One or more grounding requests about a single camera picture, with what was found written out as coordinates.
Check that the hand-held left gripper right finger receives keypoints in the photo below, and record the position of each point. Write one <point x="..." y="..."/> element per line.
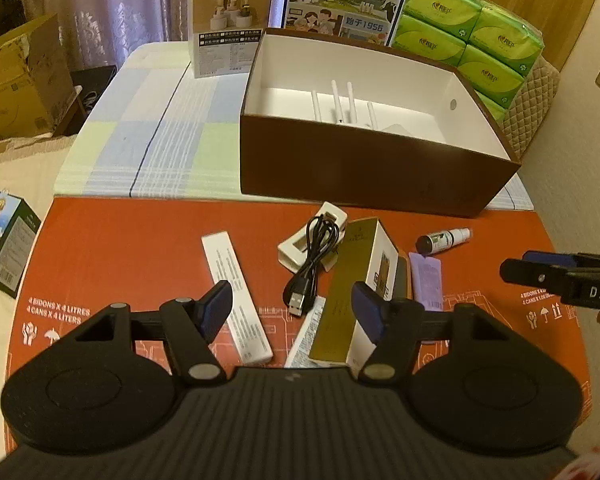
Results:
<point x="367" y="310"/>

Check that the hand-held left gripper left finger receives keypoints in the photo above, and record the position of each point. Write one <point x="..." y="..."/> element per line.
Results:
<point x="215" y="305"/>

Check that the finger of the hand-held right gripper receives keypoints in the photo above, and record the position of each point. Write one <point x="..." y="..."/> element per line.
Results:
<point x="530" y="275"/>
<point x="550" y="259"/>

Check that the gold box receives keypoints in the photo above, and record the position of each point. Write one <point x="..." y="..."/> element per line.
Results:
<point x="345" y="280"/>

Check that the brown storage box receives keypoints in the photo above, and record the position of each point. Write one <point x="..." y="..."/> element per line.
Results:
<point x="355" y="170"/>

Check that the long white box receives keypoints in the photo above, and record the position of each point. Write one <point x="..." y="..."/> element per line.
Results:
<point x="230" y="270"/>

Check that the purple sachet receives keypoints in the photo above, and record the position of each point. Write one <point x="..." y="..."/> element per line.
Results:
<point x="427" y="280"/>

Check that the white tube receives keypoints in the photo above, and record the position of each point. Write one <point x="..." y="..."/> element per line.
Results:
<point x="305" y="340"/>

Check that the white phone holder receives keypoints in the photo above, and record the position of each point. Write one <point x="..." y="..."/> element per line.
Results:
<point x="290" y="255"/>

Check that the small spray bottle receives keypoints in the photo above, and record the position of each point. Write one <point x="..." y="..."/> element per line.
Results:
<point x="440" y="241"/>

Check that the red cardboard sheet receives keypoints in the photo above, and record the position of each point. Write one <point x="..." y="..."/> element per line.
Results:
<point x="130" y="250"/>

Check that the beige quilted chair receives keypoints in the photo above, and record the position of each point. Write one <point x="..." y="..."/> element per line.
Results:
<point x="530" y="110"/>

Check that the plaid cloth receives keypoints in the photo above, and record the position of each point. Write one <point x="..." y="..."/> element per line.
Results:
<point x="145" y="135"/>

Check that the white router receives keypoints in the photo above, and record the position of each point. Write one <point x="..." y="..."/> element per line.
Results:
<point x="337" y="102"/>

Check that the blue green printed box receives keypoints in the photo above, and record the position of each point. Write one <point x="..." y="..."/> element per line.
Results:
<point x="5" y="240"/>

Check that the white humidifier product box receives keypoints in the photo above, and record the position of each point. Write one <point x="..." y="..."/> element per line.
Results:
<point x="225" y="50"/>

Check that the stack of green tissue packets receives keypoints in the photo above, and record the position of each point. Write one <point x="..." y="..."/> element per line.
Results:
<point x="440" y="15"/>

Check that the open cardboard box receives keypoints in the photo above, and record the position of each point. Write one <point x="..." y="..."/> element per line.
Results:
<point x="20" y="95"/>

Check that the purple curtain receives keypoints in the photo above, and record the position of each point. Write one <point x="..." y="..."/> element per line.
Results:
<point x="120" y="5"/>

